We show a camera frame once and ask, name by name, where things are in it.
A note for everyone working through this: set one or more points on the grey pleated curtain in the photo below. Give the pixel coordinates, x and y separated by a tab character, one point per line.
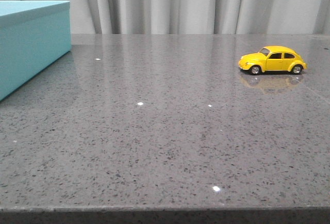
198	16

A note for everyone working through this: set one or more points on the yellow toy beetle car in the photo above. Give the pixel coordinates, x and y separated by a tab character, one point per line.
272	59

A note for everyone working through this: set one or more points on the light blue storage box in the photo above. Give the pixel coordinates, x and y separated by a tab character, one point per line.
34	34

